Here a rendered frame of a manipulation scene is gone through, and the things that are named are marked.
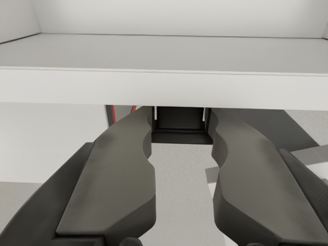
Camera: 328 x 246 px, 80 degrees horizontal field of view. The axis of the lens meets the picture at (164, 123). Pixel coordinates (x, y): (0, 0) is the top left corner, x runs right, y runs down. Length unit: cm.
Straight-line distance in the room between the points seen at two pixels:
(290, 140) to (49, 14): 48
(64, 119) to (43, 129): 4
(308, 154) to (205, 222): 161
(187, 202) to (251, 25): 161
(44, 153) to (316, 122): 137
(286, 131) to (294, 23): 38
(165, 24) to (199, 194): 155
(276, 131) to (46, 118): 49
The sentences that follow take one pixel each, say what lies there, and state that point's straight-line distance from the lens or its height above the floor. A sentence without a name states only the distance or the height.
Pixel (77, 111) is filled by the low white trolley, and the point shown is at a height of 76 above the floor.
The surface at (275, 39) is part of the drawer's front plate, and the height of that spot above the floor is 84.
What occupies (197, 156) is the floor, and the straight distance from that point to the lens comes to 137.
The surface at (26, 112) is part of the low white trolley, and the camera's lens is 36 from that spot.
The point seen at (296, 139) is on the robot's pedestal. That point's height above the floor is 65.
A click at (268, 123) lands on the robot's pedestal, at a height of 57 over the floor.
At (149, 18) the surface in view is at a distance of 18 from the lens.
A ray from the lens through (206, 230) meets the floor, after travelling 208.
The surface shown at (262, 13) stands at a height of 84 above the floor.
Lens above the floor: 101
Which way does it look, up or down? 58 degrees down
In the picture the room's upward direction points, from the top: 176 degrees counter-clockwise
